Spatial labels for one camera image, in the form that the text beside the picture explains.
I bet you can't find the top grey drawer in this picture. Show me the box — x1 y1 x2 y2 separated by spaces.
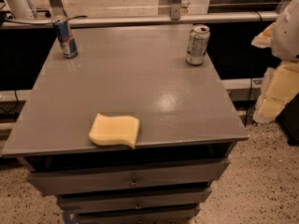
28 158 230 195

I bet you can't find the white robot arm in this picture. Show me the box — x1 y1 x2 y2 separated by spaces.
251 0 299 123

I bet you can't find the green white 7up can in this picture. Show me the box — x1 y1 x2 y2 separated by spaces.
186 24 210 65

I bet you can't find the grey drawer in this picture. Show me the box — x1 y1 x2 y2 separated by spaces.
28 158 230 195
58 187 211 214
76 204 199 224

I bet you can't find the blue silver energy drink can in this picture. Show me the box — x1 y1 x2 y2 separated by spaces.
52 15 78 59

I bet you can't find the bottom grey drawer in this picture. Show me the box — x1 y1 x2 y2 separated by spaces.
76 204 199 224

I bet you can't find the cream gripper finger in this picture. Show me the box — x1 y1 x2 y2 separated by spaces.
253 63 299 123
251 23 275 49

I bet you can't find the metal rail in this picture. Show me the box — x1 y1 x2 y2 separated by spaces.
0 10 279 30

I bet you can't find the yellow sponge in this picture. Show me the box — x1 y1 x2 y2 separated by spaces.
89 114 140 149

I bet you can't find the middle grey drawer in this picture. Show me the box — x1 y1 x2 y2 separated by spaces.
58 187 211 214

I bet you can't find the grey drawer cabinet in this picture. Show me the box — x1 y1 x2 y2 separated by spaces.
3 25 247 224

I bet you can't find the black cable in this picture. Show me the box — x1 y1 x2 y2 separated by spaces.
244 77 254 128

